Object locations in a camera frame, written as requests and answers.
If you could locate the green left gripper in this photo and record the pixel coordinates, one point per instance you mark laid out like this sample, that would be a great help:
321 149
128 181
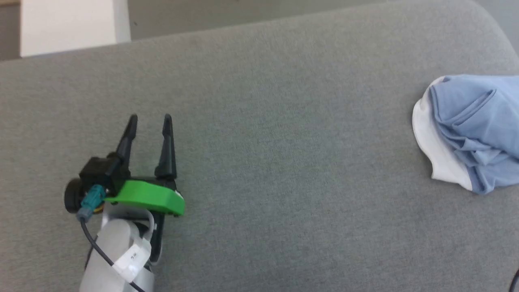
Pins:
150 196

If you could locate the light blue and white garment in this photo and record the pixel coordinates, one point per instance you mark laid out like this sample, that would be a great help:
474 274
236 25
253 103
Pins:
474 125

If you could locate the grey fabric sofa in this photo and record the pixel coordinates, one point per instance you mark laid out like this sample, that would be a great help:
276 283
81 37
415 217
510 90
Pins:
284 162

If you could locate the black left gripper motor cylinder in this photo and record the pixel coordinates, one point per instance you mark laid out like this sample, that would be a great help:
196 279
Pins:
73 196

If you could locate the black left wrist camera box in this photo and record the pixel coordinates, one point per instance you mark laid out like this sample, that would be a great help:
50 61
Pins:
97 172

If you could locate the white rectangular box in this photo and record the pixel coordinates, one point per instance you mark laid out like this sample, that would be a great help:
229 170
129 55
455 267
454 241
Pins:
69 24

